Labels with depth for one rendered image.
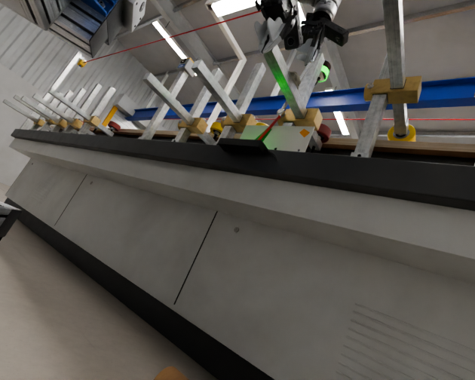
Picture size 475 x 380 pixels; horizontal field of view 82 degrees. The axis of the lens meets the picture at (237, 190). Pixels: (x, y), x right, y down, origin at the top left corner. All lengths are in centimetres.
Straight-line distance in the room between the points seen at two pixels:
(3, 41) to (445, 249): 876
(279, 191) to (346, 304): 37
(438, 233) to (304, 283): 40
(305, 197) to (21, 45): 850
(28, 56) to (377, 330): 871
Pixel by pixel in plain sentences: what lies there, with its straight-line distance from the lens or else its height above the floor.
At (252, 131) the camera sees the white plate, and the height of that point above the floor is 77.
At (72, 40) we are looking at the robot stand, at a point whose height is 72.
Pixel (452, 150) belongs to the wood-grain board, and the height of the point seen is 88.
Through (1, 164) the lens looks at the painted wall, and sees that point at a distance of 856.
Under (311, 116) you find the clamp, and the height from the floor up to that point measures 84.
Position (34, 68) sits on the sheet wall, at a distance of 883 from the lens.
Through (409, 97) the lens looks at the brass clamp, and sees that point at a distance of 90.
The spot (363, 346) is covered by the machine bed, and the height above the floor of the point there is 28.
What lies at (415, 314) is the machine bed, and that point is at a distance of 86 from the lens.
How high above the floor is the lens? 32
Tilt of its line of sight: 16 degrees up
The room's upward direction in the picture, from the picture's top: 24 degrees clockwise
